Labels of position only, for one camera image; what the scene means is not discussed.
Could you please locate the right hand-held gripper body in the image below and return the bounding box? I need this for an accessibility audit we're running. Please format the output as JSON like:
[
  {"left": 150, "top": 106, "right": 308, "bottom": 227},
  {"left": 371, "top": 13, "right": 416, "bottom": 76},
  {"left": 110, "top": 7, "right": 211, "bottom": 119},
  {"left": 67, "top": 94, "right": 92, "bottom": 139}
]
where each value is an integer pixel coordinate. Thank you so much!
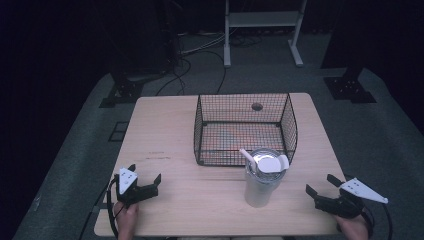
[{"left": 313, "top": 177, "right": 389, "bottom": 220}]

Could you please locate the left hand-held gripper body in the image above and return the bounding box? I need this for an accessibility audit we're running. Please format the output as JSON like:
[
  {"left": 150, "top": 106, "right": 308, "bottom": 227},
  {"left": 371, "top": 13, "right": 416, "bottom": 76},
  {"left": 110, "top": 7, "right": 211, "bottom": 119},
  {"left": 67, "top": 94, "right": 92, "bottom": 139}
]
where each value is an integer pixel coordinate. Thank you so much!
[{"left": 113, "top": 167, "right": 159, "bottom": 207}]

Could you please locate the clear plastic cup with lid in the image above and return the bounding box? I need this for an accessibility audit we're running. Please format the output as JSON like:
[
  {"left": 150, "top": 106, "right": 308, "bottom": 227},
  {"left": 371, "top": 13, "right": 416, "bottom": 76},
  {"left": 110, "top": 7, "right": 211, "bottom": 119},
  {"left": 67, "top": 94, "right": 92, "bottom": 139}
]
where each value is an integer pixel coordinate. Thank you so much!
[{"left": 239, "top": 147, "right": 290, "bottom": 209}]

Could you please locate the black wire mesh basket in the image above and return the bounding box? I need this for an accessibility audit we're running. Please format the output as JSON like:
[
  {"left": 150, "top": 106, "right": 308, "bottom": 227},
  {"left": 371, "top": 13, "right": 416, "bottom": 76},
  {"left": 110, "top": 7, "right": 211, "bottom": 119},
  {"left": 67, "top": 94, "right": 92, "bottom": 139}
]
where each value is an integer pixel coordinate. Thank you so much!
[{"left": 193, "top": 92, "right": 299, "bottom": 167}]

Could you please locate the person's left hand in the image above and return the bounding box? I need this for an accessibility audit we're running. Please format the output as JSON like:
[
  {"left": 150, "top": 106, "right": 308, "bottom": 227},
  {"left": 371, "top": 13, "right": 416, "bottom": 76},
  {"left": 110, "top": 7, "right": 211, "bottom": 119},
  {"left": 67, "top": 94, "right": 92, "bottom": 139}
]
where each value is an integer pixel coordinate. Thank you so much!
[{"left": 113, "top": 201, "right": 140, "bottom": 240}]

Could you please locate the person's right hand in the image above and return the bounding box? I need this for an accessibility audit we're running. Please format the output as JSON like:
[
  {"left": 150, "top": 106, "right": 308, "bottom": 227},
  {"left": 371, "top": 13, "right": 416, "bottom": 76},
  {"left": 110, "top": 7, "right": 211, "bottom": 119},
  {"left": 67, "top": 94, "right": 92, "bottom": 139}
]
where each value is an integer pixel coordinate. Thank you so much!
[{"left": 334, "top": 214, "right": 372, "bottom": 240}]

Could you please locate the white drinking straw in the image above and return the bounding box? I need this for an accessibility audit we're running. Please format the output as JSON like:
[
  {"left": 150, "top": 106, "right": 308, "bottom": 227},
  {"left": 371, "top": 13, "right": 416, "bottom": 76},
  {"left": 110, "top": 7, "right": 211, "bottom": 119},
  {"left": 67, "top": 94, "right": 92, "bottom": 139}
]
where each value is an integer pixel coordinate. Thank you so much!
[{"left": 238, "top": 148, "right": 258, "bottom": 172}]

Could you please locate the black stand base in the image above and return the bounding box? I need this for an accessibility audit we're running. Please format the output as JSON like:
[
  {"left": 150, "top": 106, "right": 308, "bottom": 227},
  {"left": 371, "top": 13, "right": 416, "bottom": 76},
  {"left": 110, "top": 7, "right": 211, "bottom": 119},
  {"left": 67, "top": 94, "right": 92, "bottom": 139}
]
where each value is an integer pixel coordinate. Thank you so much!
[
  {"left": 98, "top": 71, "right": 158, "bottom": 109},
  {"left": 323, "top": 64, "right": 378, "bottom": 104}
]

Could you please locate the white metal stand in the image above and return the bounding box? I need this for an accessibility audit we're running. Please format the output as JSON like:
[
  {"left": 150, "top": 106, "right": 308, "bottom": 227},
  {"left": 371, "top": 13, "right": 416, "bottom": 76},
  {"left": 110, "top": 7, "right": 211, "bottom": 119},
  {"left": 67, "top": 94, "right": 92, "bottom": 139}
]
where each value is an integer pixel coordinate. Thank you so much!
[{"left": 223, "top": 0, "right": 308, "bottom": 69}]

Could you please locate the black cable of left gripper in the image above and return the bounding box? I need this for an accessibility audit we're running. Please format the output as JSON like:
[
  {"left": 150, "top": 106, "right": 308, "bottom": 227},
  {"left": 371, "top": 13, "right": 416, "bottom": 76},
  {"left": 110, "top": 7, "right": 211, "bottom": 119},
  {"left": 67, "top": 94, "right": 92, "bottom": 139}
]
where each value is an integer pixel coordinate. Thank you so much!
[{"left": 77, "top": 178, "right": 126, "bottom": 240}]

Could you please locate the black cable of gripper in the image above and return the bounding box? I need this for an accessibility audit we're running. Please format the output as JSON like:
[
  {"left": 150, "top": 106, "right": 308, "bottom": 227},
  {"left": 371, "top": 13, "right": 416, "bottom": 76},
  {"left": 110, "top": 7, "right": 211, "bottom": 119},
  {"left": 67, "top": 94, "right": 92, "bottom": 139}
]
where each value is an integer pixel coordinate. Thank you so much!
[
  {"left": 361, "top": 203, "right": 394, "bottom": 240},
  {"left": 77, "top": 178, "right": 126, "bottom": 240}
]

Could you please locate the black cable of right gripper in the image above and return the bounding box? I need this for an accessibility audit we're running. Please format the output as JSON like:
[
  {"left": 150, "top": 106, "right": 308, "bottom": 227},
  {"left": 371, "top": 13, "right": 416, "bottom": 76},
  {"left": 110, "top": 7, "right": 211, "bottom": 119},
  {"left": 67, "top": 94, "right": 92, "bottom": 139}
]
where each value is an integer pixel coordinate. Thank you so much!
[{"left": 361, "top": 203, "right": 394, "bottom": 240}]

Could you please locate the bundle of floor cables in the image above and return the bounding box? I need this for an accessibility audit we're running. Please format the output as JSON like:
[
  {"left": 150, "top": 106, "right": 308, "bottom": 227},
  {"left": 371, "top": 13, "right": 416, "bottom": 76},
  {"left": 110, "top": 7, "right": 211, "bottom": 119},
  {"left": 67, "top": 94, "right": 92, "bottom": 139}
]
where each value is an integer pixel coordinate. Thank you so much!
[{"left": 154, "top": 29, "right": 264, "bottom": 98}]

